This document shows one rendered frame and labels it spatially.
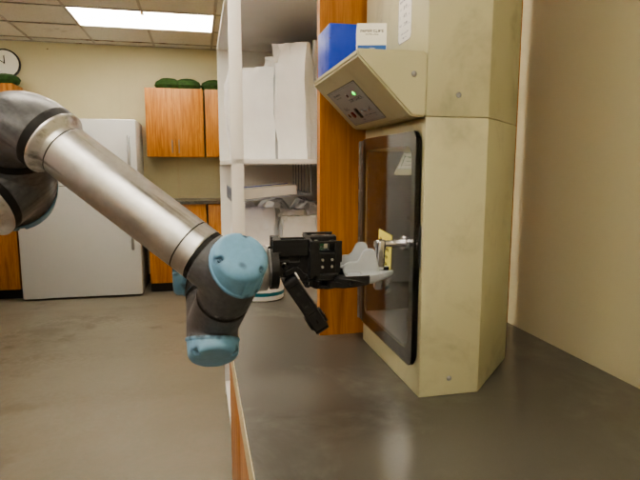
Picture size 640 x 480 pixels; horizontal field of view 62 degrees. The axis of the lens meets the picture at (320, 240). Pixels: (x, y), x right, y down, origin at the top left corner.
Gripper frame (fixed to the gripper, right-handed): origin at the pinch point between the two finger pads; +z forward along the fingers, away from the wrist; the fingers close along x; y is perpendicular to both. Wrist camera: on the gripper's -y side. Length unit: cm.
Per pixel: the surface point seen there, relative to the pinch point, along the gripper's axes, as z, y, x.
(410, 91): 1.8, 30.7, -2.7
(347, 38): -2.6, 40.9, 19.6
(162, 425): -53, -134, 173
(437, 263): 7.3, 3.4, -5.7
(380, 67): -3.2, 34.2, -2.4
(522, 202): 48, 6, 33
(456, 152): 10.1, 21.4, -3.8
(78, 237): -149, -103, 474
